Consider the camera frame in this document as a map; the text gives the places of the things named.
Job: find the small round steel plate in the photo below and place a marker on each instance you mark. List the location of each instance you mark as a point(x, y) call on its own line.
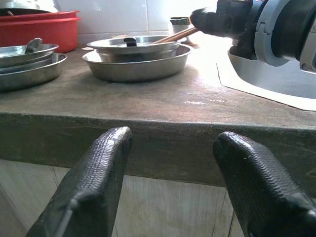
point(14, 53)

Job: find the oval steel plate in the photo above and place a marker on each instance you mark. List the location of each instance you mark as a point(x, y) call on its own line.
point(135, 70)

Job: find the kitchen sponge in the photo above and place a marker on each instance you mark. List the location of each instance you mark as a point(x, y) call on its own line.
point(179, 21)

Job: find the steel bowl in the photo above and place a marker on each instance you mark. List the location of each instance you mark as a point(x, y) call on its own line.
point(128, 55)

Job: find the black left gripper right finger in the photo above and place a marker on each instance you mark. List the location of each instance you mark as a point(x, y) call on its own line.
point(259, 185)

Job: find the steel dome lid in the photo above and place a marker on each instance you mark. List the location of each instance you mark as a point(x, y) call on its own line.
point(19, 5)

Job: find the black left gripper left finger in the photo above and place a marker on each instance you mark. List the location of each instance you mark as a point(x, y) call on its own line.
point(93, 177)

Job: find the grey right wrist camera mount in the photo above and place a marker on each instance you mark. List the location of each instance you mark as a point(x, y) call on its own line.
point(271, 79)

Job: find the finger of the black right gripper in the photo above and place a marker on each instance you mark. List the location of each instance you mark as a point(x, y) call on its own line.
point(205, 21)

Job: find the steel spoon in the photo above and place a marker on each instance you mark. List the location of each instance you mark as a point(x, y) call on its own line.
point(33, 44)

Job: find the red plastic basin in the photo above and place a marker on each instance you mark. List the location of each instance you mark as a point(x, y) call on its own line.
point(49, 32)

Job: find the wooden chopstick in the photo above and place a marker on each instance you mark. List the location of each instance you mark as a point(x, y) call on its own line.
point(182, 36)
point(182, 32)

